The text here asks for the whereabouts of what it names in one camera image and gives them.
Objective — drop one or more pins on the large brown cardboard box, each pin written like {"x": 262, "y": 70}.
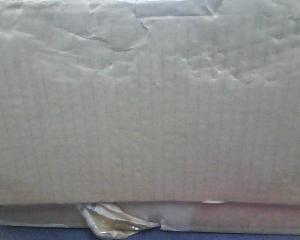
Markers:
{"x": 184, "y": 113}

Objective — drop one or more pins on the torn clear packing tape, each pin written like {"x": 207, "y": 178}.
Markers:
{"x": 108, "y": 221}

